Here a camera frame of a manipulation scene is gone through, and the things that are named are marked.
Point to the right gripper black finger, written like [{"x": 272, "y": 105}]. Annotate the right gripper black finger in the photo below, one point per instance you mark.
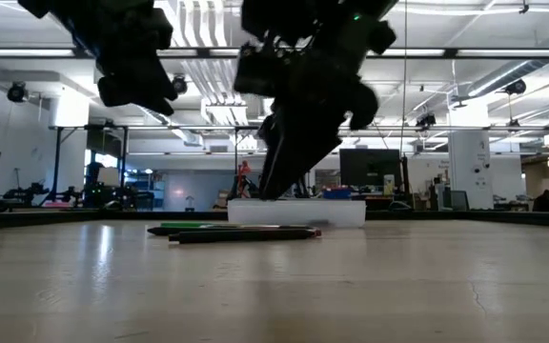
[
  {"x": 308, "y": 143},
  {"x": 269, "y": 152}
]

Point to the translucent plastic supply box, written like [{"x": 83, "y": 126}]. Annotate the translucent plastic supply box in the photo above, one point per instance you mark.
[{"x": 331, "y": 213}]

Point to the black pen with red end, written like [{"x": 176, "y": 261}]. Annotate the black pen with red end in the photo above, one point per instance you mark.
[{"x": 246, "y": 236}]

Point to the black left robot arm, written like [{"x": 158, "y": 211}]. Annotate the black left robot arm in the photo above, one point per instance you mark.
[{"x": 50, "y": 7}]

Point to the black background robot arm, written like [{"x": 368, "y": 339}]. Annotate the black background robot arm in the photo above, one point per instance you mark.
[
  {"x": 31, "y": 193},
  {"x": 103, "y": 190}
]

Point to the blue storage box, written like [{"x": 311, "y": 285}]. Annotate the blue storage box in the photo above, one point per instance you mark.
[{"x": 336, "y": 194}]

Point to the black computer monitor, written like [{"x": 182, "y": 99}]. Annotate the black computer monitor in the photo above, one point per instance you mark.
[{"x": 370, "y": 167}]

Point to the black ceiling spotlight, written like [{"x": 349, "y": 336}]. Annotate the black ceiling spotlight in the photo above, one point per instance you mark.
[
  {"x": 17, "y": 92},
  {"x": 515, "y": 86},
  {"x": 179, "y": 85}
]

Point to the white pillar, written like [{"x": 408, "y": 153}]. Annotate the white pillar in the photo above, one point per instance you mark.
[{"x": 470, "y": 167}]

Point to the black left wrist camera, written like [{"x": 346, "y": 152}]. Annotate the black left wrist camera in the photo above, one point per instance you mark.
[{"x": 136, "y": 95}]

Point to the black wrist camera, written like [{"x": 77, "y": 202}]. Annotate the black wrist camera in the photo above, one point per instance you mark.
[
  {"x": 136, "y": 95},
  {"x": 364, "y": 107}
]

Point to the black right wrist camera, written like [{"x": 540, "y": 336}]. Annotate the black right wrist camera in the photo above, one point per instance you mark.
[{"x": 364, "y": 107}]

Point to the black ceiling camera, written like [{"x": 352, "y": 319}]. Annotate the black ceiling camera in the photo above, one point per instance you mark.
[{"x": 426, "y": 120}]

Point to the black metal frame stand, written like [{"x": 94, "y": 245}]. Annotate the black metal frame stand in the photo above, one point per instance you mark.
[{"x": 56, "y": 167}]

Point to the black horizontal ceiling rail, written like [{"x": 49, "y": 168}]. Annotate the black horizontal ceiling rail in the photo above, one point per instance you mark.
[{"x": 470, "y": 53}]

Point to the black aluminium table frame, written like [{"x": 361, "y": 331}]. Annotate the black aluminium table frame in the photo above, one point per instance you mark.
[{"x": 41, "y": 217}]

